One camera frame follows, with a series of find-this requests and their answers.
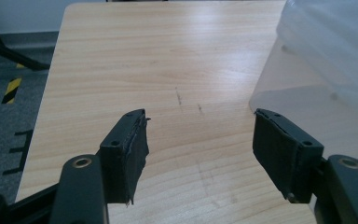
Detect clear plastic storage box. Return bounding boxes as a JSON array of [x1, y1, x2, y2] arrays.
[[249, 0, 358, 175]]

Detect yellow black floor tape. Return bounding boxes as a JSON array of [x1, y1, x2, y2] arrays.
[[1, 77, 23, 105]]

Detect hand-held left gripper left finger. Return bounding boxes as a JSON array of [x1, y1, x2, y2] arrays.
[[98, 108, 152, 207]]

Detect black floor tape marks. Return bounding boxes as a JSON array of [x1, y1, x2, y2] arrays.
[[2, 129, 34, 175]]

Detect black metal stand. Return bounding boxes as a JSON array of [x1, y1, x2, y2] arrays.
[[0, 6, 50, 71]]

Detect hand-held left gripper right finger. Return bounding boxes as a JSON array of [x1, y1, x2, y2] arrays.
[[252, 107, 325, 204]]

